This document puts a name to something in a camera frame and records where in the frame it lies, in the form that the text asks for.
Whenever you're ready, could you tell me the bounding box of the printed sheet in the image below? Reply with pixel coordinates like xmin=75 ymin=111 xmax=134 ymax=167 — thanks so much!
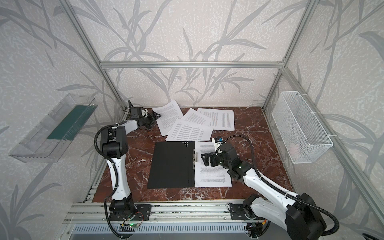
xmin=153 ymin=100 xmax=184 ymax=136
xmin=194 ymin=140 xmax=233 ymax=188
xmin=166 ymin=119 xmax=213 ymax=142
xmin=198 ymin=108 xmax=235 ymax=131
xmin=181 ymin=108 xmax=212 ymax=126

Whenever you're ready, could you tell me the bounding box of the folder white cover black inside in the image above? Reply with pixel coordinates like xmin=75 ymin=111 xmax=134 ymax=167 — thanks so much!
xmin=146 ymin=140 xmax=233 ymax=190

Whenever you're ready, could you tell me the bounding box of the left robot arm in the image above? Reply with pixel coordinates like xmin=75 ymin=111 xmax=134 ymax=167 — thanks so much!
xmin=94 ymin=107 xmax=162 ymax=217

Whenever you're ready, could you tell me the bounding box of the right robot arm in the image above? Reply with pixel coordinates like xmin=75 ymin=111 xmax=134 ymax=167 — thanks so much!
xmin=197 ymin=143 xmax=327 ymax=240

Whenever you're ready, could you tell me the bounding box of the metal folder clip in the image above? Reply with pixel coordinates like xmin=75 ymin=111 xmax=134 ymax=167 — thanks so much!
xmin=193 ymin=149 xmax=199 ymax=171

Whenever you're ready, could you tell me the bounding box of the printed sheet under pile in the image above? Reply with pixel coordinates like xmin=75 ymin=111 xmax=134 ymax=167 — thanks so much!
xmin=181 ymin=108 xmax=212 ymax=126

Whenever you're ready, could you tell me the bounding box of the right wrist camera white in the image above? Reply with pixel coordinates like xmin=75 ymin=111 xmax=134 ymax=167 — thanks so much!
xmin=212 ymin=137 xmax=224 ymax=151

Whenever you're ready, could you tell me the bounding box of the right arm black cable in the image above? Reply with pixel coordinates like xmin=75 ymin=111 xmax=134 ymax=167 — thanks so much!
xmin=215 ymin=134 xmax=340 ymax=236

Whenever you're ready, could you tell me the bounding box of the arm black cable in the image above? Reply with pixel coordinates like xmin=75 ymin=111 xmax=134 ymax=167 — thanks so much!
xmin=93 ymin=100 xmax=136 ymax=239
xmin=215 ymin=134 xmax=340 ymax=236

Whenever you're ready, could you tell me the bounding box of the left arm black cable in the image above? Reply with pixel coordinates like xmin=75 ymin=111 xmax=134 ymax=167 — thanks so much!
xmin=93 ymin=100 xmax=136 ymax=239

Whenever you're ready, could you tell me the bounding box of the aluminium frame horizontal bar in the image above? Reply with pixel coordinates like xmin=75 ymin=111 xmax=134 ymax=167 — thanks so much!
xmin=100 ymin=62 xmax=283 ymax=69

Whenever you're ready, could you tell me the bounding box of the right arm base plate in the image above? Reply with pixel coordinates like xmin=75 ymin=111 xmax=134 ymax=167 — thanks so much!
xmin=227 ymin=203 xmax=257 ymax=221

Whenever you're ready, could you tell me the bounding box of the white wire mesh basket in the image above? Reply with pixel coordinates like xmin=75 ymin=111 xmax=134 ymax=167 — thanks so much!
xmin=272 ymin=91 xmax=334 ymax=164

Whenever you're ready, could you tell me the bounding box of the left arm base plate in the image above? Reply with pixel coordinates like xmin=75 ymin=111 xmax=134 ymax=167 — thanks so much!
xmin=128 ymin=204 xmax=152 ymax=222

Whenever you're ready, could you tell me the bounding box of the clear plastic wall tray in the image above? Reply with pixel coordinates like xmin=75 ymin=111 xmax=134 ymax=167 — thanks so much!
xmin=9 ymin=94 xmax=98 ymax=163

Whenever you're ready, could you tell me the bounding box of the aluminium front rail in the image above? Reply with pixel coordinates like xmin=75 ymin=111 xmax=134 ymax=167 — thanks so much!
xmin=63 ymin=200 xmax=252 ymax=224

